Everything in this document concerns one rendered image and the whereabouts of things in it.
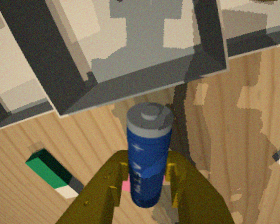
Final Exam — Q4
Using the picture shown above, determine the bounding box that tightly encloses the blue battery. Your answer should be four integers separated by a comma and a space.
126, 102, 174, 208

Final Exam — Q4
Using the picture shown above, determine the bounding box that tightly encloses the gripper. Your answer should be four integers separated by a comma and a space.
55, 150, 235, 224

